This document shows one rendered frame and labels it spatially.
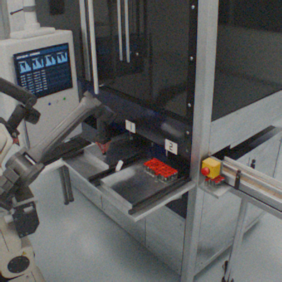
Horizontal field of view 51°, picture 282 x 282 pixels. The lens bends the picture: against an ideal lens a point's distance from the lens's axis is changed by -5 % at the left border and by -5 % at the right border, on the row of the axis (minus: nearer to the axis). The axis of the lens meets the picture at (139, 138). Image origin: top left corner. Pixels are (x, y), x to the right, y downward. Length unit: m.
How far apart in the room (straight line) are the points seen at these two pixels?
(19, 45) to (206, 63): 1.08
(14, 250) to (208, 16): 1.27
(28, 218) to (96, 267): 1.12
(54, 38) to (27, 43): 0.19
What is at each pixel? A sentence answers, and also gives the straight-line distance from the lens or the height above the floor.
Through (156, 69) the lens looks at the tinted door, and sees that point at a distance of 1.57.
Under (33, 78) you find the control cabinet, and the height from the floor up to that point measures 1.30.
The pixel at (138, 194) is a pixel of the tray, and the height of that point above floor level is 0.88.
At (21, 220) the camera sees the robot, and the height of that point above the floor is 0.97.
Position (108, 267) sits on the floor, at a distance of 2.34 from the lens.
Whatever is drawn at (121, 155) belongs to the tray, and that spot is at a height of 0.88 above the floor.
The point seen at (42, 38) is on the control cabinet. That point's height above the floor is 1.54.
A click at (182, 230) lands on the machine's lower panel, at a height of 0.51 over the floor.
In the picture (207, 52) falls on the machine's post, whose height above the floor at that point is 1.54.
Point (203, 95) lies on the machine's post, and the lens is 1.38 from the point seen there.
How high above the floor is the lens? 1.80
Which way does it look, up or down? 27 degrees down
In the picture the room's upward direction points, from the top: 1 degrees counter-clockwise
